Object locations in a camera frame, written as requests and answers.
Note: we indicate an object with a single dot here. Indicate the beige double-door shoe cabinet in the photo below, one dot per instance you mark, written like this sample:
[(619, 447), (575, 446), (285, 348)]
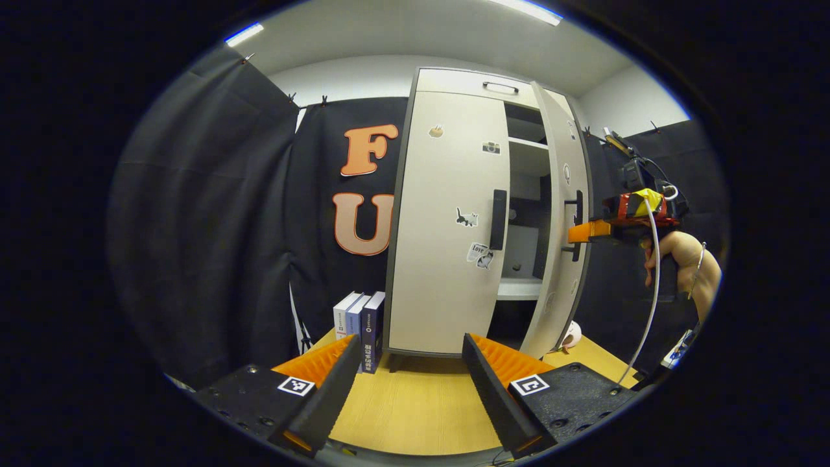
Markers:
[(454, 81)]

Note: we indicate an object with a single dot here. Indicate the beige cabinet door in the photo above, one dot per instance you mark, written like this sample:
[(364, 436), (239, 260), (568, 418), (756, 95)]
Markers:
[(554, 305), (441, 259)]

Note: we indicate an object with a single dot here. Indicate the dark blue book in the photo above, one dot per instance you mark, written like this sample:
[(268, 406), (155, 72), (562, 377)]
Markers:
[(371, 337)]

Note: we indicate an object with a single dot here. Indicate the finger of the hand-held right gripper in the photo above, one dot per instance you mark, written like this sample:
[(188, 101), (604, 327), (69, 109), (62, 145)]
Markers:
[(590, 231)]

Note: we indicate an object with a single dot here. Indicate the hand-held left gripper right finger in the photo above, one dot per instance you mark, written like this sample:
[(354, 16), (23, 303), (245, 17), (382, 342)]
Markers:
[(493, 402)]

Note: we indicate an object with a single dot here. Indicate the long ceiling light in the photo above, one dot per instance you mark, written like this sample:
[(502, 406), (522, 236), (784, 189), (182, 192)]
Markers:
[(528, 11)]

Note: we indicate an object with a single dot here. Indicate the small white blue box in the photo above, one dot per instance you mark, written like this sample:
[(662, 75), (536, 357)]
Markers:
[(677, 351)]

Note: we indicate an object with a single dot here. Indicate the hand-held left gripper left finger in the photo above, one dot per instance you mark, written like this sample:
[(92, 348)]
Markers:
[(331, 402)]

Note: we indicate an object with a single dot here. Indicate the light blue book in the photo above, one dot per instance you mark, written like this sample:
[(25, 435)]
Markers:
[(353, 318)]

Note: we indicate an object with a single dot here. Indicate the black backdrop cloth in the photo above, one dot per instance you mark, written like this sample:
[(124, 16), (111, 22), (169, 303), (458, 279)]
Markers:
[(194, 227)]

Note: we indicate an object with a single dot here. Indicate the small white pink toy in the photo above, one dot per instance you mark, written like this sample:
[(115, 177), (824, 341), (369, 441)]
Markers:
[(572, 337)]

